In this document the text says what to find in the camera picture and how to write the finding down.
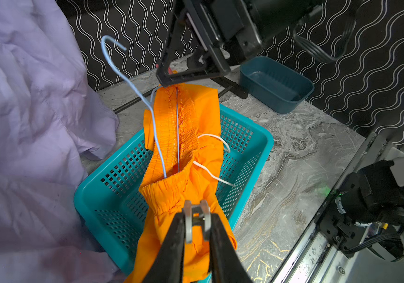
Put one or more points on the lilac shorts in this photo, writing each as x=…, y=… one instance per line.
x=49, y=118

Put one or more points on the white clothespin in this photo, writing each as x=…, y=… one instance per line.
x=197, y=215

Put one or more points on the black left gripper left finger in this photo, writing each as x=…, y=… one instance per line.
x=168, y=266

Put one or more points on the black clothes rack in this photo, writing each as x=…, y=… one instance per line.
x=183, y=93

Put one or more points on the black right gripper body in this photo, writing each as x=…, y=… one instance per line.
x=225, y=30

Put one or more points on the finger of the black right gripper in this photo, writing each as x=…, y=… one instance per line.
x=201, y=65
x=176, y=29

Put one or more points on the orange shorts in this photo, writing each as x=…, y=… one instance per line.
x=186, y=164

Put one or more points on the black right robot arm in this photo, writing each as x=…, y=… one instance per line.
x=273, y=17

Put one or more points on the teal plastic basket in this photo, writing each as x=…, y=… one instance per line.
x=115, y=211

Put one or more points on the dark teal plastic bin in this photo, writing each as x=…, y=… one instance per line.
x=275, y=85

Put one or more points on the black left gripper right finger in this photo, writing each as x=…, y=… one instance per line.
x=225, y=265

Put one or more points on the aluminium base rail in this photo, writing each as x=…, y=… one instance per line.
x=358, y=232

